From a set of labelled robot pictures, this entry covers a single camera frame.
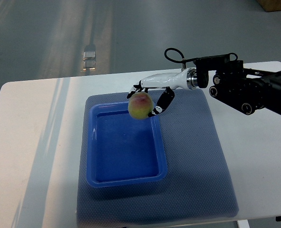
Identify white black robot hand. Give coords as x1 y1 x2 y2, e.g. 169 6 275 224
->
127 68 195 117

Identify yellow red peach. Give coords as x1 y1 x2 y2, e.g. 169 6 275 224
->
128 92 154 120

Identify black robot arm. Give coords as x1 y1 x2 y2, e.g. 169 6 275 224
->
190 53 281 115

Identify metal floor plate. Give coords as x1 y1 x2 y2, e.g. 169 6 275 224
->
83 50 96 70

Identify blue plastic tray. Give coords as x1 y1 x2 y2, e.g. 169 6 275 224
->
86 102 167 188

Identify grey blue mat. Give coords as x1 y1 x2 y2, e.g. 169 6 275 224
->
77 89 239 228

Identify brown cardboard box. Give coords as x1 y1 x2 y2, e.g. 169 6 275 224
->
257 0 281 12

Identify white table leg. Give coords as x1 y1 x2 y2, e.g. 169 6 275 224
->
236 219 250 228

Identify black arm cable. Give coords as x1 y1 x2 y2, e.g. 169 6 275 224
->
164 48 195 70

